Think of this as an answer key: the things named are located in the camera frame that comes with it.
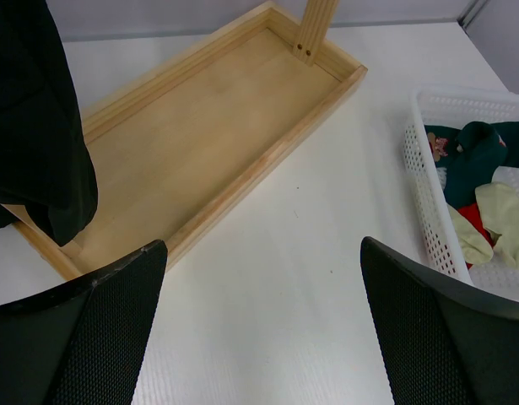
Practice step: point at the red sock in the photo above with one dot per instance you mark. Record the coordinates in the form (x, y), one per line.
(472, 215)

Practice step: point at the wooden rack right post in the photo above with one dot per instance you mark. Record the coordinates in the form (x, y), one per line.
(313, 28)

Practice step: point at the cream sock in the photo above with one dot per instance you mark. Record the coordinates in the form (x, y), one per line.
(498, 205)
(475, 248)

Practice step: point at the green christmas sock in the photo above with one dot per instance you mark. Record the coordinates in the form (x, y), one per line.
(472, 168)

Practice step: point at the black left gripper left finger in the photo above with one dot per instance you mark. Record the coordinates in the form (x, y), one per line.
(83, 341)

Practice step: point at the white plastic basket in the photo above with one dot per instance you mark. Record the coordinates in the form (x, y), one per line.
(455, 108)

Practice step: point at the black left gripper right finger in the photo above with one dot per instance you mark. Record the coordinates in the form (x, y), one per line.
(442, 341)

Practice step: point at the cream sock right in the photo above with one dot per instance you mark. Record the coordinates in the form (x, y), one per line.
(498, 205)

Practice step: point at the wooden rack base tray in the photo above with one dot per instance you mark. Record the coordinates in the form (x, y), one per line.
(178, 148)

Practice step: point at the cream sock left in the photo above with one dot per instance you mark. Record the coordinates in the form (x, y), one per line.
(475, 248)

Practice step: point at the black shorts on hanger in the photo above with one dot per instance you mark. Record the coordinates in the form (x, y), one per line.
(45, 165)

